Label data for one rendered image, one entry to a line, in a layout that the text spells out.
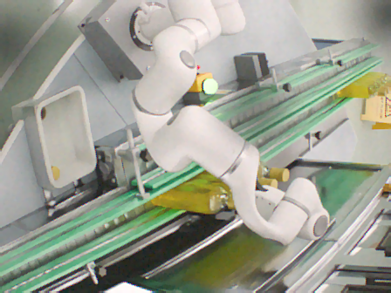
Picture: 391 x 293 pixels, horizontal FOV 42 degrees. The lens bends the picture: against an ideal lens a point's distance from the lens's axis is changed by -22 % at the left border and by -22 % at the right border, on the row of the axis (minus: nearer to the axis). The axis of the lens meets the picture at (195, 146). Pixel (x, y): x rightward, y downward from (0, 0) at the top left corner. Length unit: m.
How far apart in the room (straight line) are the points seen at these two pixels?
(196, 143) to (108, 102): 0.59
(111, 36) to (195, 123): 0.50
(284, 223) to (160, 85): 0.35
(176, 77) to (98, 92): 0.53
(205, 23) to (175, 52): 0.17
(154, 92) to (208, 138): 0.14
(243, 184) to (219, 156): 0.07
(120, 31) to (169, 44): 0.41
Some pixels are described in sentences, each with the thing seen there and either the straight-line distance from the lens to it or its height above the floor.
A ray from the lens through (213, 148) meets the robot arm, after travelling 1.12.
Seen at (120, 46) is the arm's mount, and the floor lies 0.86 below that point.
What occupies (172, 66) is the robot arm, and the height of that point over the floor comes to 1.24.
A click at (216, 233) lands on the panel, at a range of 1.62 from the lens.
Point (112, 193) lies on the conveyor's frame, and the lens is 1.52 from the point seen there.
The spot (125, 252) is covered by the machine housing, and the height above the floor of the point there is 0.80.
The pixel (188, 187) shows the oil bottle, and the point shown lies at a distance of 1.54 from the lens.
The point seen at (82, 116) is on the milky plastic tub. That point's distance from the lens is 1.51.
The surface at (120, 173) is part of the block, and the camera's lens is 1.53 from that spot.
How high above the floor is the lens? 2.02
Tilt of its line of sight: 41 degrees down
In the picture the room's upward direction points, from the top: 94 degrees clockwise
